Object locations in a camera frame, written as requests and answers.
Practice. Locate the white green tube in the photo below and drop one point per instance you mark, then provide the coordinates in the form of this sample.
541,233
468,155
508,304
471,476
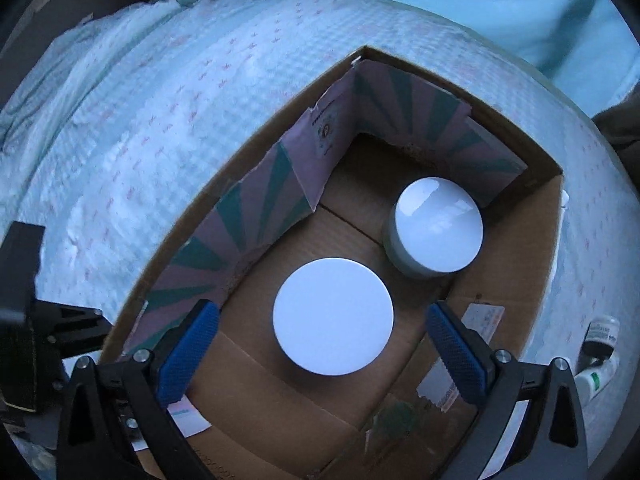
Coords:
592,377

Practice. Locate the light blue hanging cloth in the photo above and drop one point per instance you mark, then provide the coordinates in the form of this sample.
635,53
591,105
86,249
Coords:
475,5

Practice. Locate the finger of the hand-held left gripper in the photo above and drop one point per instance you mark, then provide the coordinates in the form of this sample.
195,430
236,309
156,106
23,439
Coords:
75,325

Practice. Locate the grey curtain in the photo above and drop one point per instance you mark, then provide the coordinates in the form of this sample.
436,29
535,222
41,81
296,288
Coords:
620,130

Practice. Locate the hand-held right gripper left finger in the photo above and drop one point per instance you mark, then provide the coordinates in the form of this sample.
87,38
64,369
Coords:
190,355

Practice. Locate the small dark bottle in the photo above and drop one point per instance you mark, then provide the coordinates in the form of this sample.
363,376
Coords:
600,336

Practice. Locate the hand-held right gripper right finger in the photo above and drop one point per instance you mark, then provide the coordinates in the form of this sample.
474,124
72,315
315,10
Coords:
457,355

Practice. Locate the white lid jar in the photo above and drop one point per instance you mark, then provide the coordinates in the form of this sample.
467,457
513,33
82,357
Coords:
435,227
332,315

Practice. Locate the cardboard box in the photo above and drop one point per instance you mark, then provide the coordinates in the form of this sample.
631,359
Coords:
310,425

